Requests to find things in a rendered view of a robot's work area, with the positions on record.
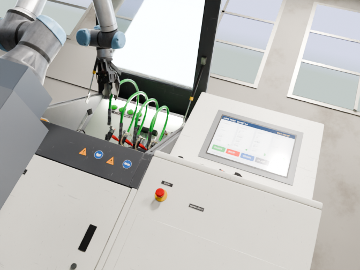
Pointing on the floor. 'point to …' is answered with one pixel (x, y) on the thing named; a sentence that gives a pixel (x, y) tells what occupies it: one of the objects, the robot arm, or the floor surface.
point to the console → (220, 206)
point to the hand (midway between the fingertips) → (113, 98)
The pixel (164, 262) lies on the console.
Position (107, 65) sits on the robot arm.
